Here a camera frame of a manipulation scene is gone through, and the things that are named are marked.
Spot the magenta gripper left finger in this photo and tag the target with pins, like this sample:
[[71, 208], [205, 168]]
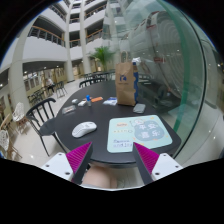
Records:
[[78, 160]]

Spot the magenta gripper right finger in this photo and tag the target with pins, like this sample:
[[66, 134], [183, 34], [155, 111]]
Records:
[[146, 160]]

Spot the light green mouse pad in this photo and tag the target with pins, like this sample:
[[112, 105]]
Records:
[[148, 131]]

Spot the white computer mouse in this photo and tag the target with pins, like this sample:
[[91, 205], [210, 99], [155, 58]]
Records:
[[83, 129]]

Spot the grey flat packet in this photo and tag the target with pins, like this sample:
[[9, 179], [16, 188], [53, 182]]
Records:
[[68, 109]]

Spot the grey phone case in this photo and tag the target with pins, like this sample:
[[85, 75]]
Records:
[[139, 108]]

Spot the small white box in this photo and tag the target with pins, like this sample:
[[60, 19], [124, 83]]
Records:
[[82, 103]]

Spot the round black table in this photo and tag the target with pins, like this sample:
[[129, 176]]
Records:
[[101, 114]]

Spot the black plastic chair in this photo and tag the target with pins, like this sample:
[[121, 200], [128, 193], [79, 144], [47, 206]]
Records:
[[42, 119]]

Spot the small blue-capped bottle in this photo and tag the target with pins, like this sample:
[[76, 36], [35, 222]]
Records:
[[88, 99]]

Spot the orange flat box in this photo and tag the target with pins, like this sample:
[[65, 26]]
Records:
[[96, 99]]

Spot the white blue tissue packet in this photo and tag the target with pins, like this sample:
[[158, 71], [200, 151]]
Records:
[[111, 101]]

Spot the white lattice chair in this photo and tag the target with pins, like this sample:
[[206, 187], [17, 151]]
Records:
[[7, 145], [19, 115]]

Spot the white lattice chair lower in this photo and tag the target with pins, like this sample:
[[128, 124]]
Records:
[[7, 145]]

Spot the black chair behind table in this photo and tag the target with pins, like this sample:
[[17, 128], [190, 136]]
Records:
[[88, 82]]

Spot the brown paper bag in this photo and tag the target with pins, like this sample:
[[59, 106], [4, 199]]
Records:
[[126, 83]]

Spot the green potted palm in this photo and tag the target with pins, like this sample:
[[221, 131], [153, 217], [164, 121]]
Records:
[[103, 54]]

